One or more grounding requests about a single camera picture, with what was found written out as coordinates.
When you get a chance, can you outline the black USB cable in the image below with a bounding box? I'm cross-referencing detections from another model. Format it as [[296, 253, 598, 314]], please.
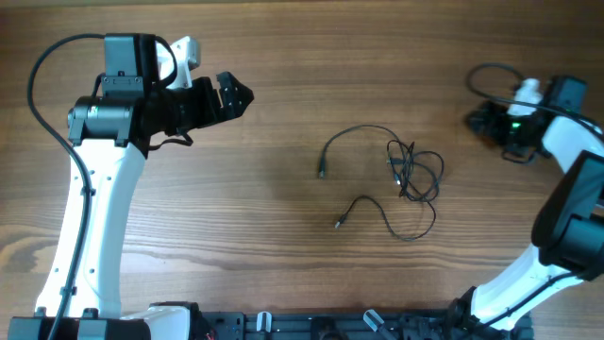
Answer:
[[317, 124, 445, 243]]

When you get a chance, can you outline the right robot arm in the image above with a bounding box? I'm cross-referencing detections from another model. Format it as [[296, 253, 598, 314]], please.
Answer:
[[443, 76, 603, 339]]

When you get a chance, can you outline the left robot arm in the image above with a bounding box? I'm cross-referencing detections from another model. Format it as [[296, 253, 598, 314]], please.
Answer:
[[8, 33, 254, 339]]

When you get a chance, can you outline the right camera black cable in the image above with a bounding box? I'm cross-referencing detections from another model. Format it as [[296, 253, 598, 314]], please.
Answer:
[[465, 62, 604, 332]]

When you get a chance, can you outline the camera black cable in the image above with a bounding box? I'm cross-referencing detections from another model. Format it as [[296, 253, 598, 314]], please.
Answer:
[[26, 32, 108, 340], [465, 62, 604, 332]]

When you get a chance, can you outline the left camera black cable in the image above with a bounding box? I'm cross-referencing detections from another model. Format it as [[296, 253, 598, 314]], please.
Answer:
[[26, 32, 108, 340]]

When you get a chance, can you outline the left grey rail clip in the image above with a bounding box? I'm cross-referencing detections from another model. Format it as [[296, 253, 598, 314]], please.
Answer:
[[256, 311, 273, 333]]

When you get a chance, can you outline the grey rail clip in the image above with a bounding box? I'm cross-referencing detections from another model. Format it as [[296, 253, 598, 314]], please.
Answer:
[[362, 309, 385, 332], [256, 311, 273, 333]]

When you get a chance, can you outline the right grey rail clip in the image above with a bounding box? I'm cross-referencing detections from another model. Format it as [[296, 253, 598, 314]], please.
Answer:
[[362, 309, 385, 332]]

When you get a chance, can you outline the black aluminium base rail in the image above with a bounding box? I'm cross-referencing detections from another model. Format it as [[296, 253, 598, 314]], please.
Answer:
[[193, 310, 535, 340]]

